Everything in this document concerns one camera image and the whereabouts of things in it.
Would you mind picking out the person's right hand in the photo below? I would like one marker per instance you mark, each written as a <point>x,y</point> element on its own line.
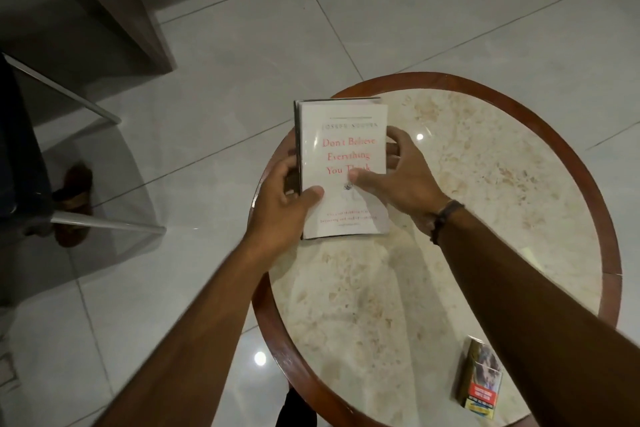
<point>407,181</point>

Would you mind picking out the person's left hand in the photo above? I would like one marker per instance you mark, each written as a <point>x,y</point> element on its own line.
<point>272,221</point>

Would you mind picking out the person's right thumb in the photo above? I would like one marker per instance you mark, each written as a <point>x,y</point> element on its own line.
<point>365,179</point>

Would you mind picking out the person's left thumb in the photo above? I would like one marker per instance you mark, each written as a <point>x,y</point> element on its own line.
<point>309,195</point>

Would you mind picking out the white paperback book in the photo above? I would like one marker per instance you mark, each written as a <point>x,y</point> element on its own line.
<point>345,126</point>

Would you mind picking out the person's right forearm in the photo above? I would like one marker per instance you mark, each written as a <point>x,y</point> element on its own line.
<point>540,331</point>

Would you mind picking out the person's left forearm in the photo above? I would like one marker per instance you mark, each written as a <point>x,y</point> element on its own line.
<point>200,341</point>

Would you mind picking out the round wood-rimmed marble table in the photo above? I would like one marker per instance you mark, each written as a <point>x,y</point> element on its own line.
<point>490,156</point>

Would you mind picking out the black table leg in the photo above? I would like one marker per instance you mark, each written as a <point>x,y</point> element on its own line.
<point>295,409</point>

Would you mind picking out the cigarette pack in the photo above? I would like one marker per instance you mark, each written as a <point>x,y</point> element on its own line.
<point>479,379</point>

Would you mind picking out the brown sandal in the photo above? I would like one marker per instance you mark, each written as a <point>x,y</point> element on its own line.
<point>75,191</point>

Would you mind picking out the brown wooden cabinet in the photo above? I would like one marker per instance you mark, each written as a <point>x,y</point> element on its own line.
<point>120,1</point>

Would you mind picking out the dark upholstered seat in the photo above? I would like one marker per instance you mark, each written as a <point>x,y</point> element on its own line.
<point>22,161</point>

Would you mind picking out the glass table with metal frame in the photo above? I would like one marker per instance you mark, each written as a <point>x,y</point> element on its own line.
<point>107,224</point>

